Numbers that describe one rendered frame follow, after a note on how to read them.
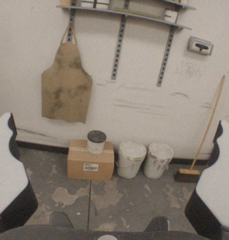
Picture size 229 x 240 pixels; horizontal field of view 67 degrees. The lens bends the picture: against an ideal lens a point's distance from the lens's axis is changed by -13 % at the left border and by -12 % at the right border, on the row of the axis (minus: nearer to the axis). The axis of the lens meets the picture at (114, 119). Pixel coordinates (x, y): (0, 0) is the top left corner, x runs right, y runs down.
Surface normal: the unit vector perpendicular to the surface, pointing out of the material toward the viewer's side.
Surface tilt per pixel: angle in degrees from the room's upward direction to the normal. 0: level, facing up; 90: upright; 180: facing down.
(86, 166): 89
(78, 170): 90
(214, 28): 90
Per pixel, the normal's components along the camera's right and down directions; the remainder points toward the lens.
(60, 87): 0.32, 0.49
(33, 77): 0.04, 0.52
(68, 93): -0.39, 0.40
